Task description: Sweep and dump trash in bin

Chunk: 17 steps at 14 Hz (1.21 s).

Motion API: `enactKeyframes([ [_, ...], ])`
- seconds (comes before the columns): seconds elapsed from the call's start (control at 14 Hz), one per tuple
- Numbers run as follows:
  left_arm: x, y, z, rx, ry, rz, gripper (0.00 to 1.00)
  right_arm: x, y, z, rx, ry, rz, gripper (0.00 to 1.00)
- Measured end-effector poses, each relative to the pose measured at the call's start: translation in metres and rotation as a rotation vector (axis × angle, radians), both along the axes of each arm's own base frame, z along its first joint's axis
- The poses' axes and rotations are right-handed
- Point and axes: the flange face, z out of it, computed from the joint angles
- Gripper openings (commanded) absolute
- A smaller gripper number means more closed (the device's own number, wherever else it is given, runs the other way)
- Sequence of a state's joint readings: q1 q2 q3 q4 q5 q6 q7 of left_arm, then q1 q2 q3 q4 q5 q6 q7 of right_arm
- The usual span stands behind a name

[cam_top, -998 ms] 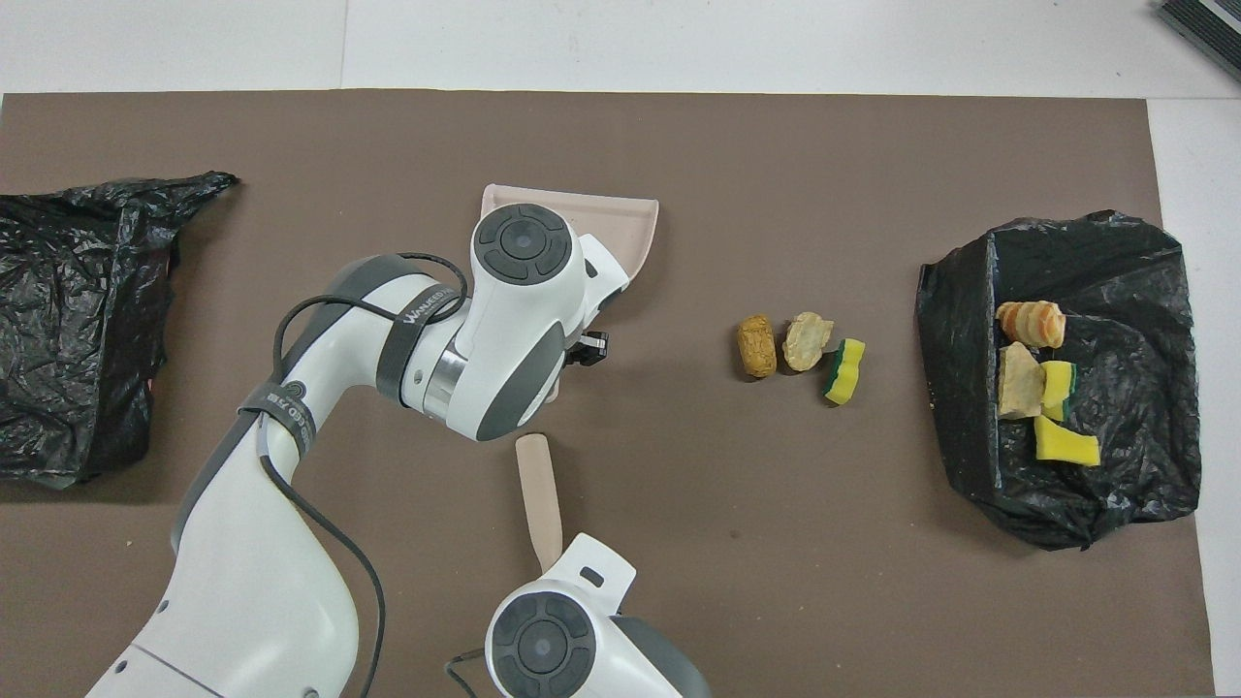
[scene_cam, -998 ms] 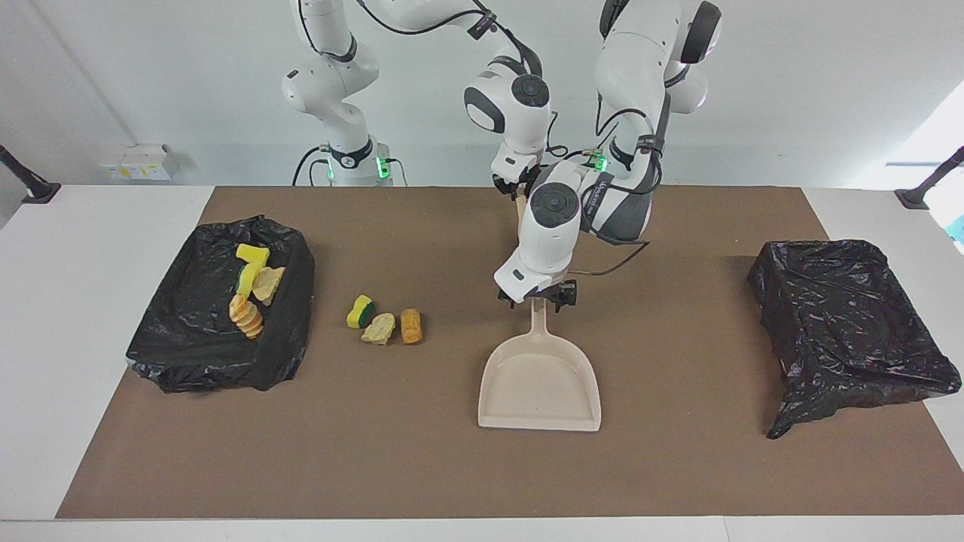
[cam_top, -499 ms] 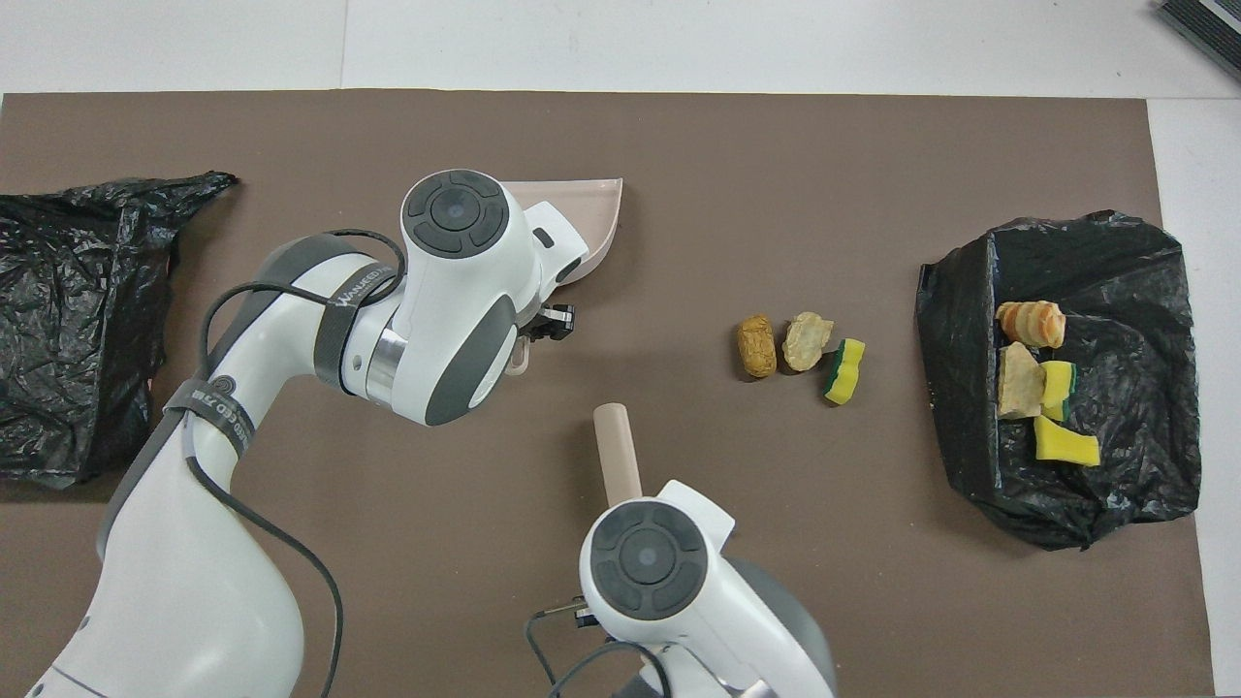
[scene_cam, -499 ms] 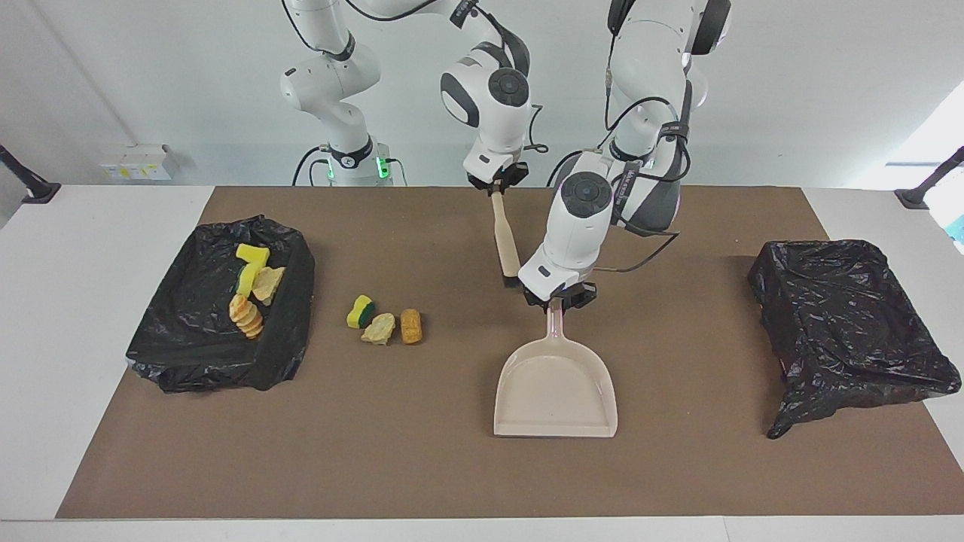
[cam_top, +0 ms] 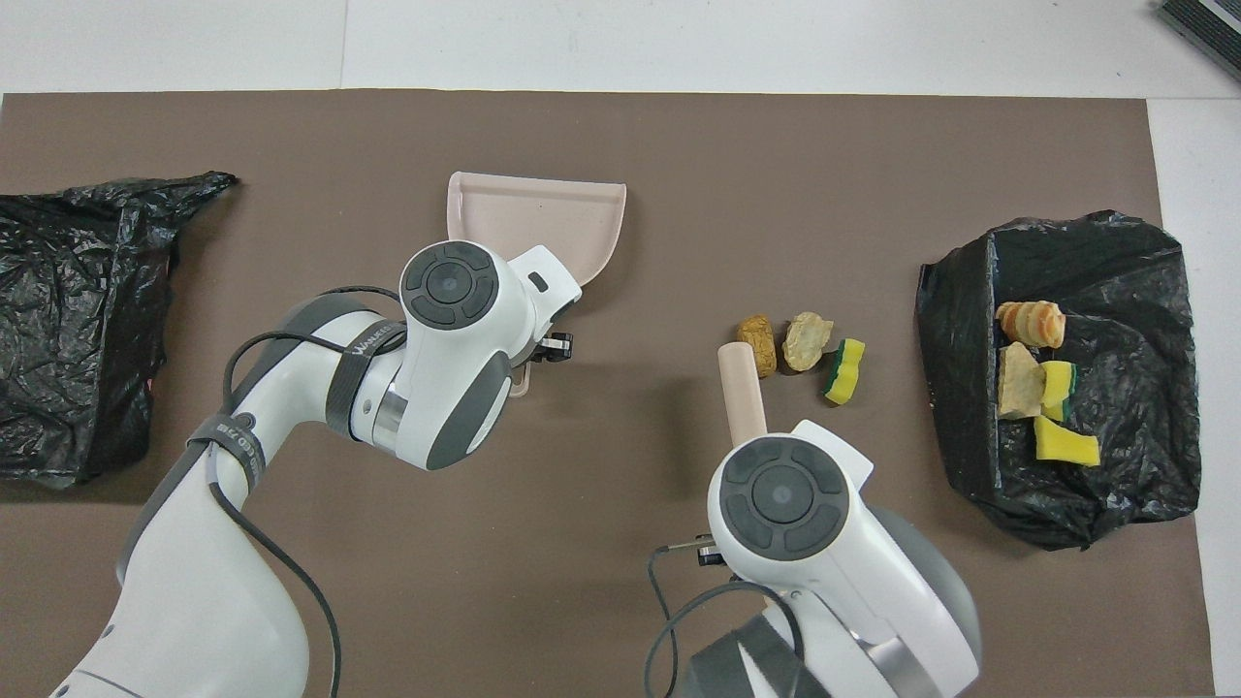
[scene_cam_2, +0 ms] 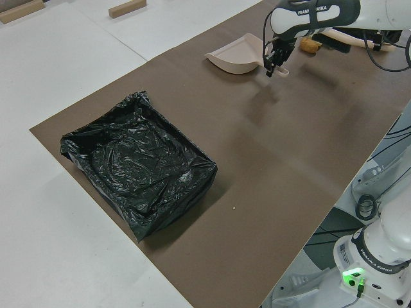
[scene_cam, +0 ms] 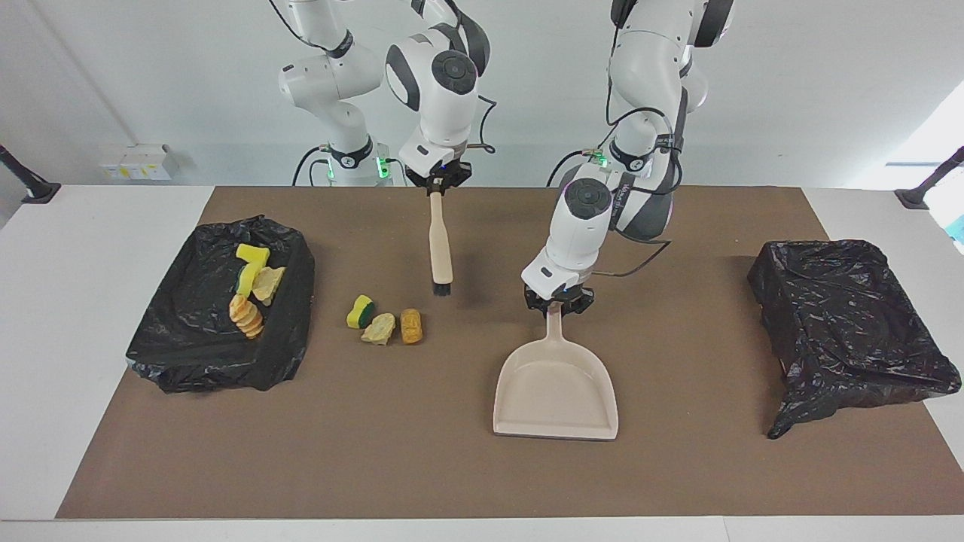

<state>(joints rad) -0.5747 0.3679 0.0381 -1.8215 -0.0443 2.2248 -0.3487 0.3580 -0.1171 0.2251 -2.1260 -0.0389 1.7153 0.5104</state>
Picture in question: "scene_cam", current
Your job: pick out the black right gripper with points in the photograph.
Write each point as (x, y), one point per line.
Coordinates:
(438, 181)

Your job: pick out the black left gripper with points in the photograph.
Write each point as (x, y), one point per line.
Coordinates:
(561, 298)

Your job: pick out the beige hand brush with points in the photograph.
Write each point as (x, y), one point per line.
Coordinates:
(440, 248)

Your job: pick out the beige plastic dustpan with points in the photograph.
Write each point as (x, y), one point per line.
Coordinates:
(557, 391)

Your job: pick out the brown bread roll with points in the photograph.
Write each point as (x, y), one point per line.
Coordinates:
(411, 326)

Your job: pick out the yellow green sponge piece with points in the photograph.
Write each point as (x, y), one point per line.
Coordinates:
(356, 312)

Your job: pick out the pale bread chunk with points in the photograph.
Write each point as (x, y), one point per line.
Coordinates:
(379, 329)

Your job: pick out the toasted bread slice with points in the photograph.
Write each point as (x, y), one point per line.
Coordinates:
(269, 284)

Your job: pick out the notched yellow sponge piece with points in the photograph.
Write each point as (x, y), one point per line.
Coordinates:
(252, 253)

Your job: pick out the small yellow sponge piece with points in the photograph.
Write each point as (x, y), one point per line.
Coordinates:
(246, 280)

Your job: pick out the black bag lined bin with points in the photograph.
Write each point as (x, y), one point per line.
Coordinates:
(188, 339)
(843, 324)

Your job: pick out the brown table mat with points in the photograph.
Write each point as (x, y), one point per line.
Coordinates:
(482, 474)

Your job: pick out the black clamp stand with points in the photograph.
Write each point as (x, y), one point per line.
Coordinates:
(38, 192)
(915, 197)

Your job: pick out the teal box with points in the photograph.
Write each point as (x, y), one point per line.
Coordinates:
(959, 229)

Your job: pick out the white wall socket box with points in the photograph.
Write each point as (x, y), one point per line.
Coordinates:
(135, 163)

